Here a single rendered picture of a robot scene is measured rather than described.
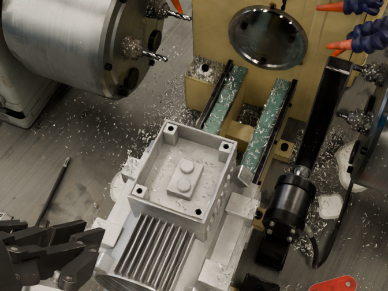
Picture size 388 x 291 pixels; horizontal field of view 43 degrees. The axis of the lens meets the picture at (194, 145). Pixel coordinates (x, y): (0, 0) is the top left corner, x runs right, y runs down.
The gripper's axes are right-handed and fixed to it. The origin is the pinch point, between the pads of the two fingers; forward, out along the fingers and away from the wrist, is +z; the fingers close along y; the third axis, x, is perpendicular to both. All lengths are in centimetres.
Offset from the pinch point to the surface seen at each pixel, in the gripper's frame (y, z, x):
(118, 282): 0.0, 20.4, 9.3
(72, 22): 21.0, 21.9, -24.6
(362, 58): -23, 57, -40
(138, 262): -4.5, 10.2, 2.6
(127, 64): 15.0, 33.1, -22.2
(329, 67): -18.3, 9.1, -26.5
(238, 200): -12.6, 18.5, -8.0
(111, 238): 0.6, 12.7, 1.8
